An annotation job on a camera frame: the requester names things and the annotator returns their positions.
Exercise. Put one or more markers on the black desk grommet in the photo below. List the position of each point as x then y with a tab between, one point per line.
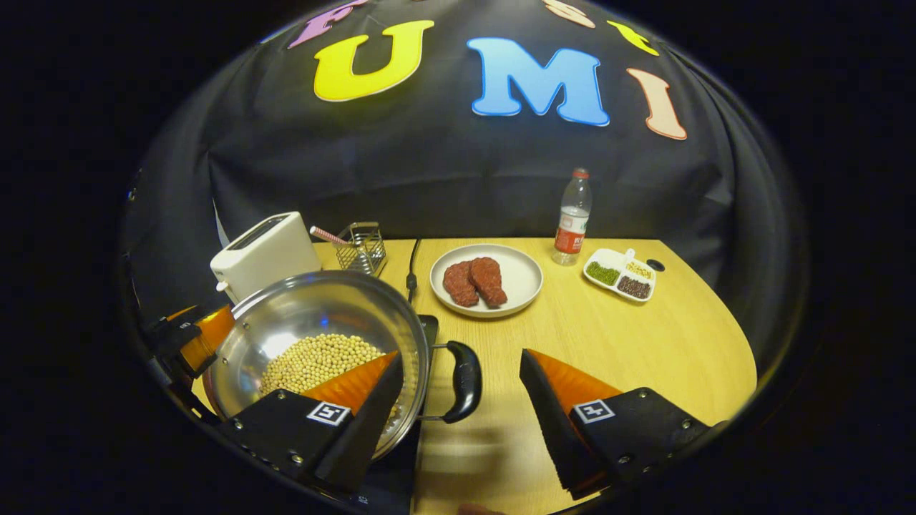
655	265

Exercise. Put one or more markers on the white round plate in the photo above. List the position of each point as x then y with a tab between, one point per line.
522	279

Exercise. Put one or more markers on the pink striped straw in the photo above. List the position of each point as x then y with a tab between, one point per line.
329	235

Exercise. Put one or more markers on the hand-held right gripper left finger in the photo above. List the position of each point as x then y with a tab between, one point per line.
368	429

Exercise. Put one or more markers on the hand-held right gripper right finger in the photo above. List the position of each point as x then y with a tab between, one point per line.
547	422

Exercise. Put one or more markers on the heap of soybeans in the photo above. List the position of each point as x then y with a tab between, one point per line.
315	361

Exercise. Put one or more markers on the stainless steel pot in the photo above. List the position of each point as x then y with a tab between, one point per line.
315	307

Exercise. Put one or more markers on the heap of green mung beans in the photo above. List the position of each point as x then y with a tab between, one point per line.
603	273

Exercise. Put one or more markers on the white toaster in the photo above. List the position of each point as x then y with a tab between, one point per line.
265	261

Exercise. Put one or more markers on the black induction cooktop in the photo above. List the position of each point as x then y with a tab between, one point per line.
397	472

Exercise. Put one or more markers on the raw red meat piece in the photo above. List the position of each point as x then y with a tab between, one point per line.
489	280
459	284

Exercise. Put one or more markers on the heap of pale yellow beans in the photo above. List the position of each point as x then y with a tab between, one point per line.
640	270

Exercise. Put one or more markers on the heap of dark red beans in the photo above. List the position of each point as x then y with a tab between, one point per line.
634	287

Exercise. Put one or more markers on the clear plastic water bottle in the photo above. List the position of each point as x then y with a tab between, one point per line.
572	222

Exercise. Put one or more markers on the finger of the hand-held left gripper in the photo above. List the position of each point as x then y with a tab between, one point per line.
189	397
211	336

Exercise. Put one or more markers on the white divided dish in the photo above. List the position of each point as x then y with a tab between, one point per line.
608	257

